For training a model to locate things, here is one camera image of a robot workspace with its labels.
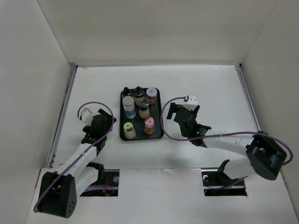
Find purple cable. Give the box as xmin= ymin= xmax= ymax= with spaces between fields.
xmin=160 ymin=96 xmax=294 ymax=187
xmin=34 ymin=102 xmax=115 ymax=212

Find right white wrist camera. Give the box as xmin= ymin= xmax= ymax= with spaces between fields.
xmin=183 ymin=95 xmax=198 ymax=111

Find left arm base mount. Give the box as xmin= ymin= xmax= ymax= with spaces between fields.
xmin=80 ymin=169 xmax=120 ymax=197

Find black-cap pale spice bottle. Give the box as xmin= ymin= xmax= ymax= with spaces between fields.
xmin=133 ymin=86 xmax=145 ymax=104

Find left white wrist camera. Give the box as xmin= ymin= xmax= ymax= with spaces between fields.
xmin=78 ymin=108 xmax=93 ymax=126

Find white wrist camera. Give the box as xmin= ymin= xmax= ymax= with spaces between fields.
xmin=183 ymin=95 xmax=198 ymax=111
xmin=78 ymin=108 xmax=93 ymax=126

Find pink-cap pepper shaker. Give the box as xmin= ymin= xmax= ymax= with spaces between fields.
xmin=144 ymin=117 xmax=155 ymax=135

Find clear-lid blue-label bottle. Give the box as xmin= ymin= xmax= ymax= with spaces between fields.
xmin=122 ymin=96 xmax=136 ymax=119

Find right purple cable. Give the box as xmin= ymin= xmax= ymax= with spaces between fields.
xmin=160 ymin=96 xmax=294 ymax=187

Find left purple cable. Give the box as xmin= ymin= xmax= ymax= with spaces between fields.
xmin=34 ymin=102 xmax=115 ymax=212

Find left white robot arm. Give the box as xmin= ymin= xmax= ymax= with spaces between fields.
xmin=33 ymin=108 xmax=116 ymax=218

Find black-cap brown spice bottle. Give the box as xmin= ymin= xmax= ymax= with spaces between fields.
xmin=121 ymin=87 xmax=133 ymax=98

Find black rectangular plastic tray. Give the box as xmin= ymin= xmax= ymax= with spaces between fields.
xmin=119 ymin=87 xmax=164 ymax=141

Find yellow-cap cream bottle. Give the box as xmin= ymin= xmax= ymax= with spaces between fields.
xmin=123 ymin=122 xmax=136 ymax=140

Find dark-cap beige spice bottle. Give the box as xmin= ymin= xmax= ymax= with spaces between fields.
xmin=138 ymin=98 xmax=150 ymax=119

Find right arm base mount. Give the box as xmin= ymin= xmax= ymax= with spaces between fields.
xmin=201 ymin=160 xmax=247 ymax=196

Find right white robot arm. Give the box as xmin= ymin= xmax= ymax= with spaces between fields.
xmin=166 ymin=103 xmax=287 ymax=185

